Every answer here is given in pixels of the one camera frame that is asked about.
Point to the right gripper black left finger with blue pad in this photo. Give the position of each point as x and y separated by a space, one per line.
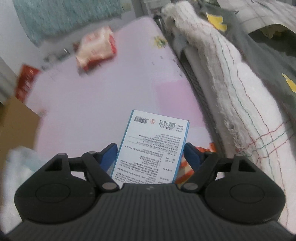
65 188

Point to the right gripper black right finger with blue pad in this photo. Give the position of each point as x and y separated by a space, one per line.
233 188

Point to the blue white box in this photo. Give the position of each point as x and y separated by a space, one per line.
151 149

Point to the white knotted plastic bag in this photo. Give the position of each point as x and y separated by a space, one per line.
20 164

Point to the orange striped knotted cloth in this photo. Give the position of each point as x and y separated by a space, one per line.
185 171

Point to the white stitched quilt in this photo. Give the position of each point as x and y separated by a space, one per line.
257 126

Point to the pink table mat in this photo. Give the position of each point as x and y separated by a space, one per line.
84 112

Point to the brown cardboard box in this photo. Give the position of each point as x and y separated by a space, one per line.
19 126

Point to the red snack bag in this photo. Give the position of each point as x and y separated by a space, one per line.
25 80

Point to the grey blanket yellow patches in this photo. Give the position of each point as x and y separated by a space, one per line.
273 65

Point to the pink red wet wipes pack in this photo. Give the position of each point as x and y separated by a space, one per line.
95 47

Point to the teal floral hanging cloth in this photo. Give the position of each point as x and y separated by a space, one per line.
42 20

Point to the checked pink grey sheet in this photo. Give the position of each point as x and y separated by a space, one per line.
255 15

